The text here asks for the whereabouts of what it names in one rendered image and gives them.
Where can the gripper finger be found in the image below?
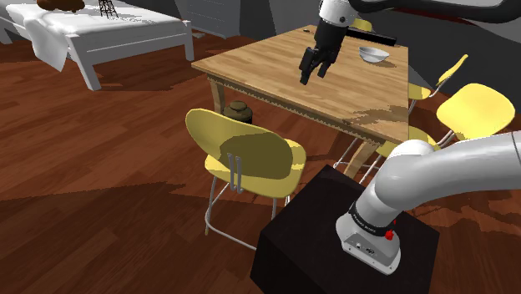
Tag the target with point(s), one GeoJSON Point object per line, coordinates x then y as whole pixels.
{"type": "Point", "coordinates": [324, 69]}
{"type": "Point", "coordinates": [307, 67]}

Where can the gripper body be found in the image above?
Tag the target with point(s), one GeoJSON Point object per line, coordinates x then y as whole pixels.
{"type": "Point", "coordinates": [327, 40]}

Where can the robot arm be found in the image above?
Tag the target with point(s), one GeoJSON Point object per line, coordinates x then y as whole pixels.
{"type": "Point", "coordinates": [439, 167]}

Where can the yellow chair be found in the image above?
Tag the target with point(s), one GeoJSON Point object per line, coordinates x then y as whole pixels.
{"type": "Point", "coordinates": [452, 71]}
{"type": "Point", "coordinates": [476, 110]}
{"type": "Point", "coordinates": [417, 134]}
{"type": "Point", "coordinates": [248, 154]}
{"type": "Point", "coordinates": [363, 25]}

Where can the wooden table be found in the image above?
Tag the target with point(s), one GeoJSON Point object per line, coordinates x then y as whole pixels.
{"type": "Point", "coordinates": [268, 65]}

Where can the black flat bar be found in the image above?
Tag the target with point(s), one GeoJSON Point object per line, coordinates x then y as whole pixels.
{"type": "Point", "coordinates": [374, 37]}

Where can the white bowl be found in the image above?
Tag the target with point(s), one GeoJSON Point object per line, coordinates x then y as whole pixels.
{"type": "Point", "coordinates": [372, 55]}

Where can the dark olive jar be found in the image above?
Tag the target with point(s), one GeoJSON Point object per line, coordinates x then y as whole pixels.
{"type": "Point", "coordinates": [238, 112]}

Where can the grey chest of drawers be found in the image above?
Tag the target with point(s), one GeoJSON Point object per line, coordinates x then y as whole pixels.
{"type": "Point", "coordinates": [211, 16]}

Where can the black robot stand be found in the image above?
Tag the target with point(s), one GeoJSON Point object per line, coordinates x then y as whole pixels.
{"type": "Point", "coordinates": [309, 248]}

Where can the white bed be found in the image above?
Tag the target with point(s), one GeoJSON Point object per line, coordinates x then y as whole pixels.
{"type": "Point", "coordinates": [106, 32]}

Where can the black tower figure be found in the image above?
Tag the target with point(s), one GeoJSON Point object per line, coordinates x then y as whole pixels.
{"type": "Point", "coordinates": [107, 8]}

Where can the brown plush toy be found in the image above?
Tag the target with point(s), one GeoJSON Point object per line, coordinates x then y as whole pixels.
{"type": "Point", "coordinates": [61, 4]}

